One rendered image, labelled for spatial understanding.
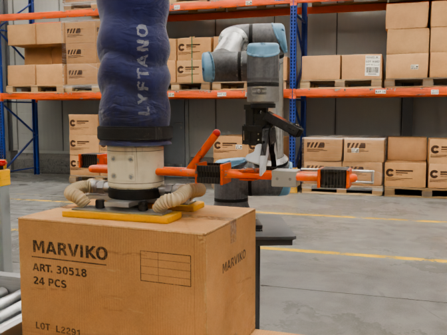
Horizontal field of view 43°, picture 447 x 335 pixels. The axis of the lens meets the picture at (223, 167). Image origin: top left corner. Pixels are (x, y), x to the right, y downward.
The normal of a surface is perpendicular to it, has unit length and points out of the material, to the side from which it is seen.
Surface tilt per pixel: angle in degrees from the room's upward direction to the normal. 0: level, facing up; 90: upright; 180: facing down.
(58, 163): 90
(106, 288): 90
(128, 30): 78
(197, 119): 90
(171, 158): 90
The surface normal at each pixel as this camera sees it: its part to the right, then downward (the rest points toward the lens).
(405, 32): -0.30, 0.04
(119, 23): -0.07, -0.14
